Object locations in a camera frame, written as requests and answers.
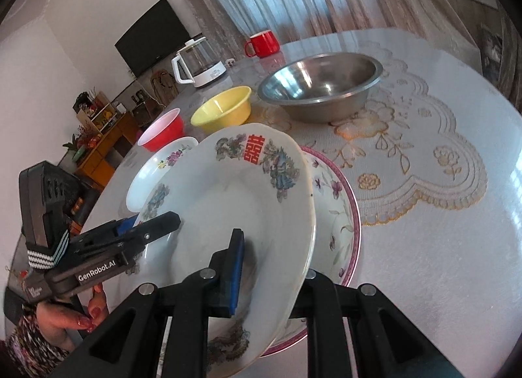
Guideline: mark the orange wooden cabinet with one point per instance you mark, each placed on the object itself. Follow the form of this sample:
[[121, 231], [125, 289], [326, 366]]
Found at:
[[102, 147]]

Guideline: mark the dark patterned cloth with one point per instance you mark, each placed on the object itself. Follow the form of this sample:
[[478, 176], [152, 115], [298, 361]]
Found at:
[[491, 53]]

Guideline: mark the glass kettle with white base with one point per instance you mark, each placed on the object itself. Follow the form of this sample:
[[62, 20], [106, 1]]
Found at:
[[204, 72]]

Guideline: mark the person's left hand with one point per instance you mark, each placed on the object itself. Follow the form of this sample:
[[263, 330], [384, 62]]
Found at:
[[77, 319]]

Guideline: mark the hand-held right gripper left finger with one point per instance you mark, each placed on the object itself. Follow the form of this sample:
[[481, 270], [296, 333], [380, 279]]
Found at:
[[235, 276]]

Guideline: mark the red plastic bowl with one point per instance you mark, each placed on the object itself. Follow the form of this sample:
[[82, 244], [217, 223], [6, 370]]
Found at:
[[168, 133]]

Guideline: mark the potted green plant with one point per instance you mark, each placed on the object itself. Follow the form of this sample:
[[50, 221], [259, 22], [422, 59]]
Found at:
[[75, 145]]

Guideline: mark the black flat television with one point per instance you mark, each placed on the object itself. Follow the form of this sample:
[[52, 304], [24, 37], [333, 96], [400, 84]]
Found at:
[[151, 39]]

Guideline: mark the yellow plastic bowl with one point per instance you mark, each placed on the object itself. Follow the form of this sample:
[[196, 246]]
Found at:
[[228, 110]]

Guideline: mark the small white floral plate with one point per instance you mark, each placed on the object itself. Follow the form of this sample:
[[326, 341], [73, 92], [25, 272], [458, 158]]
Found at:
[[155, 174]]

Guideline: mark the pink-rimmed floral plate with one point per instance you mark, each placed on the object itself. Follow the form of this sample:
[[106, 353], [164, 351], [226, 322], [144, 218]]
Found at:
[[331, 214]]

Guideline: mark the stainless steel bowl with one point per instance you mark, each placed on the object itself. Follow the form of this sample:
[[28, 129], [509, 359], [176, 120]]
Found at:
[[326, 104]]

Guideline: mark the black leather chair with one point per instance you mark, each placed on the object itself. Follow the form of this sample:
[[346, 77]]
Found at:
[[87, 200]]

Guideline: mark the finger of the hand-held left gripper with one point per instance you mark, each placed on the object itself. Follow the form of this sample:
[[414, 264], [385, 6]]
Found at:
[[163, 225], [126, 223]]

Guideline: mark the person's left forearm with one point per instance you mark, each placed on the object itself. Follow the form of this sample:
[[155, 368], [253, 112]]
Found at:
[[28, 347]]

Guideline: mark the large white floral plate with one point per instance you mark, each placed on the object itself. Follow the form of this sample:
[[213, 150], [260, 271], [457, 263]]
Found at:
[[228, 190]]

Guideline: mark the cardboard box with goods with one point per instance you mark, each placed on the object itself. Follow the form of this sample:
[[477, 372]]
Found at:
[[96, 110]]

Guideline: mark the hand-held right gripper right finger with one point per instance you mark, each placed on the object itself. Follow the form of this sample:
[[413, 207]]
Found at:
[[320, 294]]

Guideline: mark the red mug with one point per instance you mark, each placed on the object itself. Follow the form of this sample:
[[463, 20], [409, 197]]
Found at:
[[265, 45]]

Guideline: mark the wicker chair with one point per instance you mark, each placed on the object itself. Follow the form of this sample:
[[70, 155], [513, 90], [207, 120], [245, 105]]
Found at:
[[163, 84]]

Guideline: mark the gold-trimmed lace table mat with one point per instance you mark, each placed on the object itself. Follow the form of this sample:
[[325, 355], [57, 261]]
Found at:
[[408, 137]]

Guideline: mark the small white plug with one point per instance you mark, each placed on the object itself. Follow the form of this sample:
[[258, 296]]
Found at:
[[230, 62]]

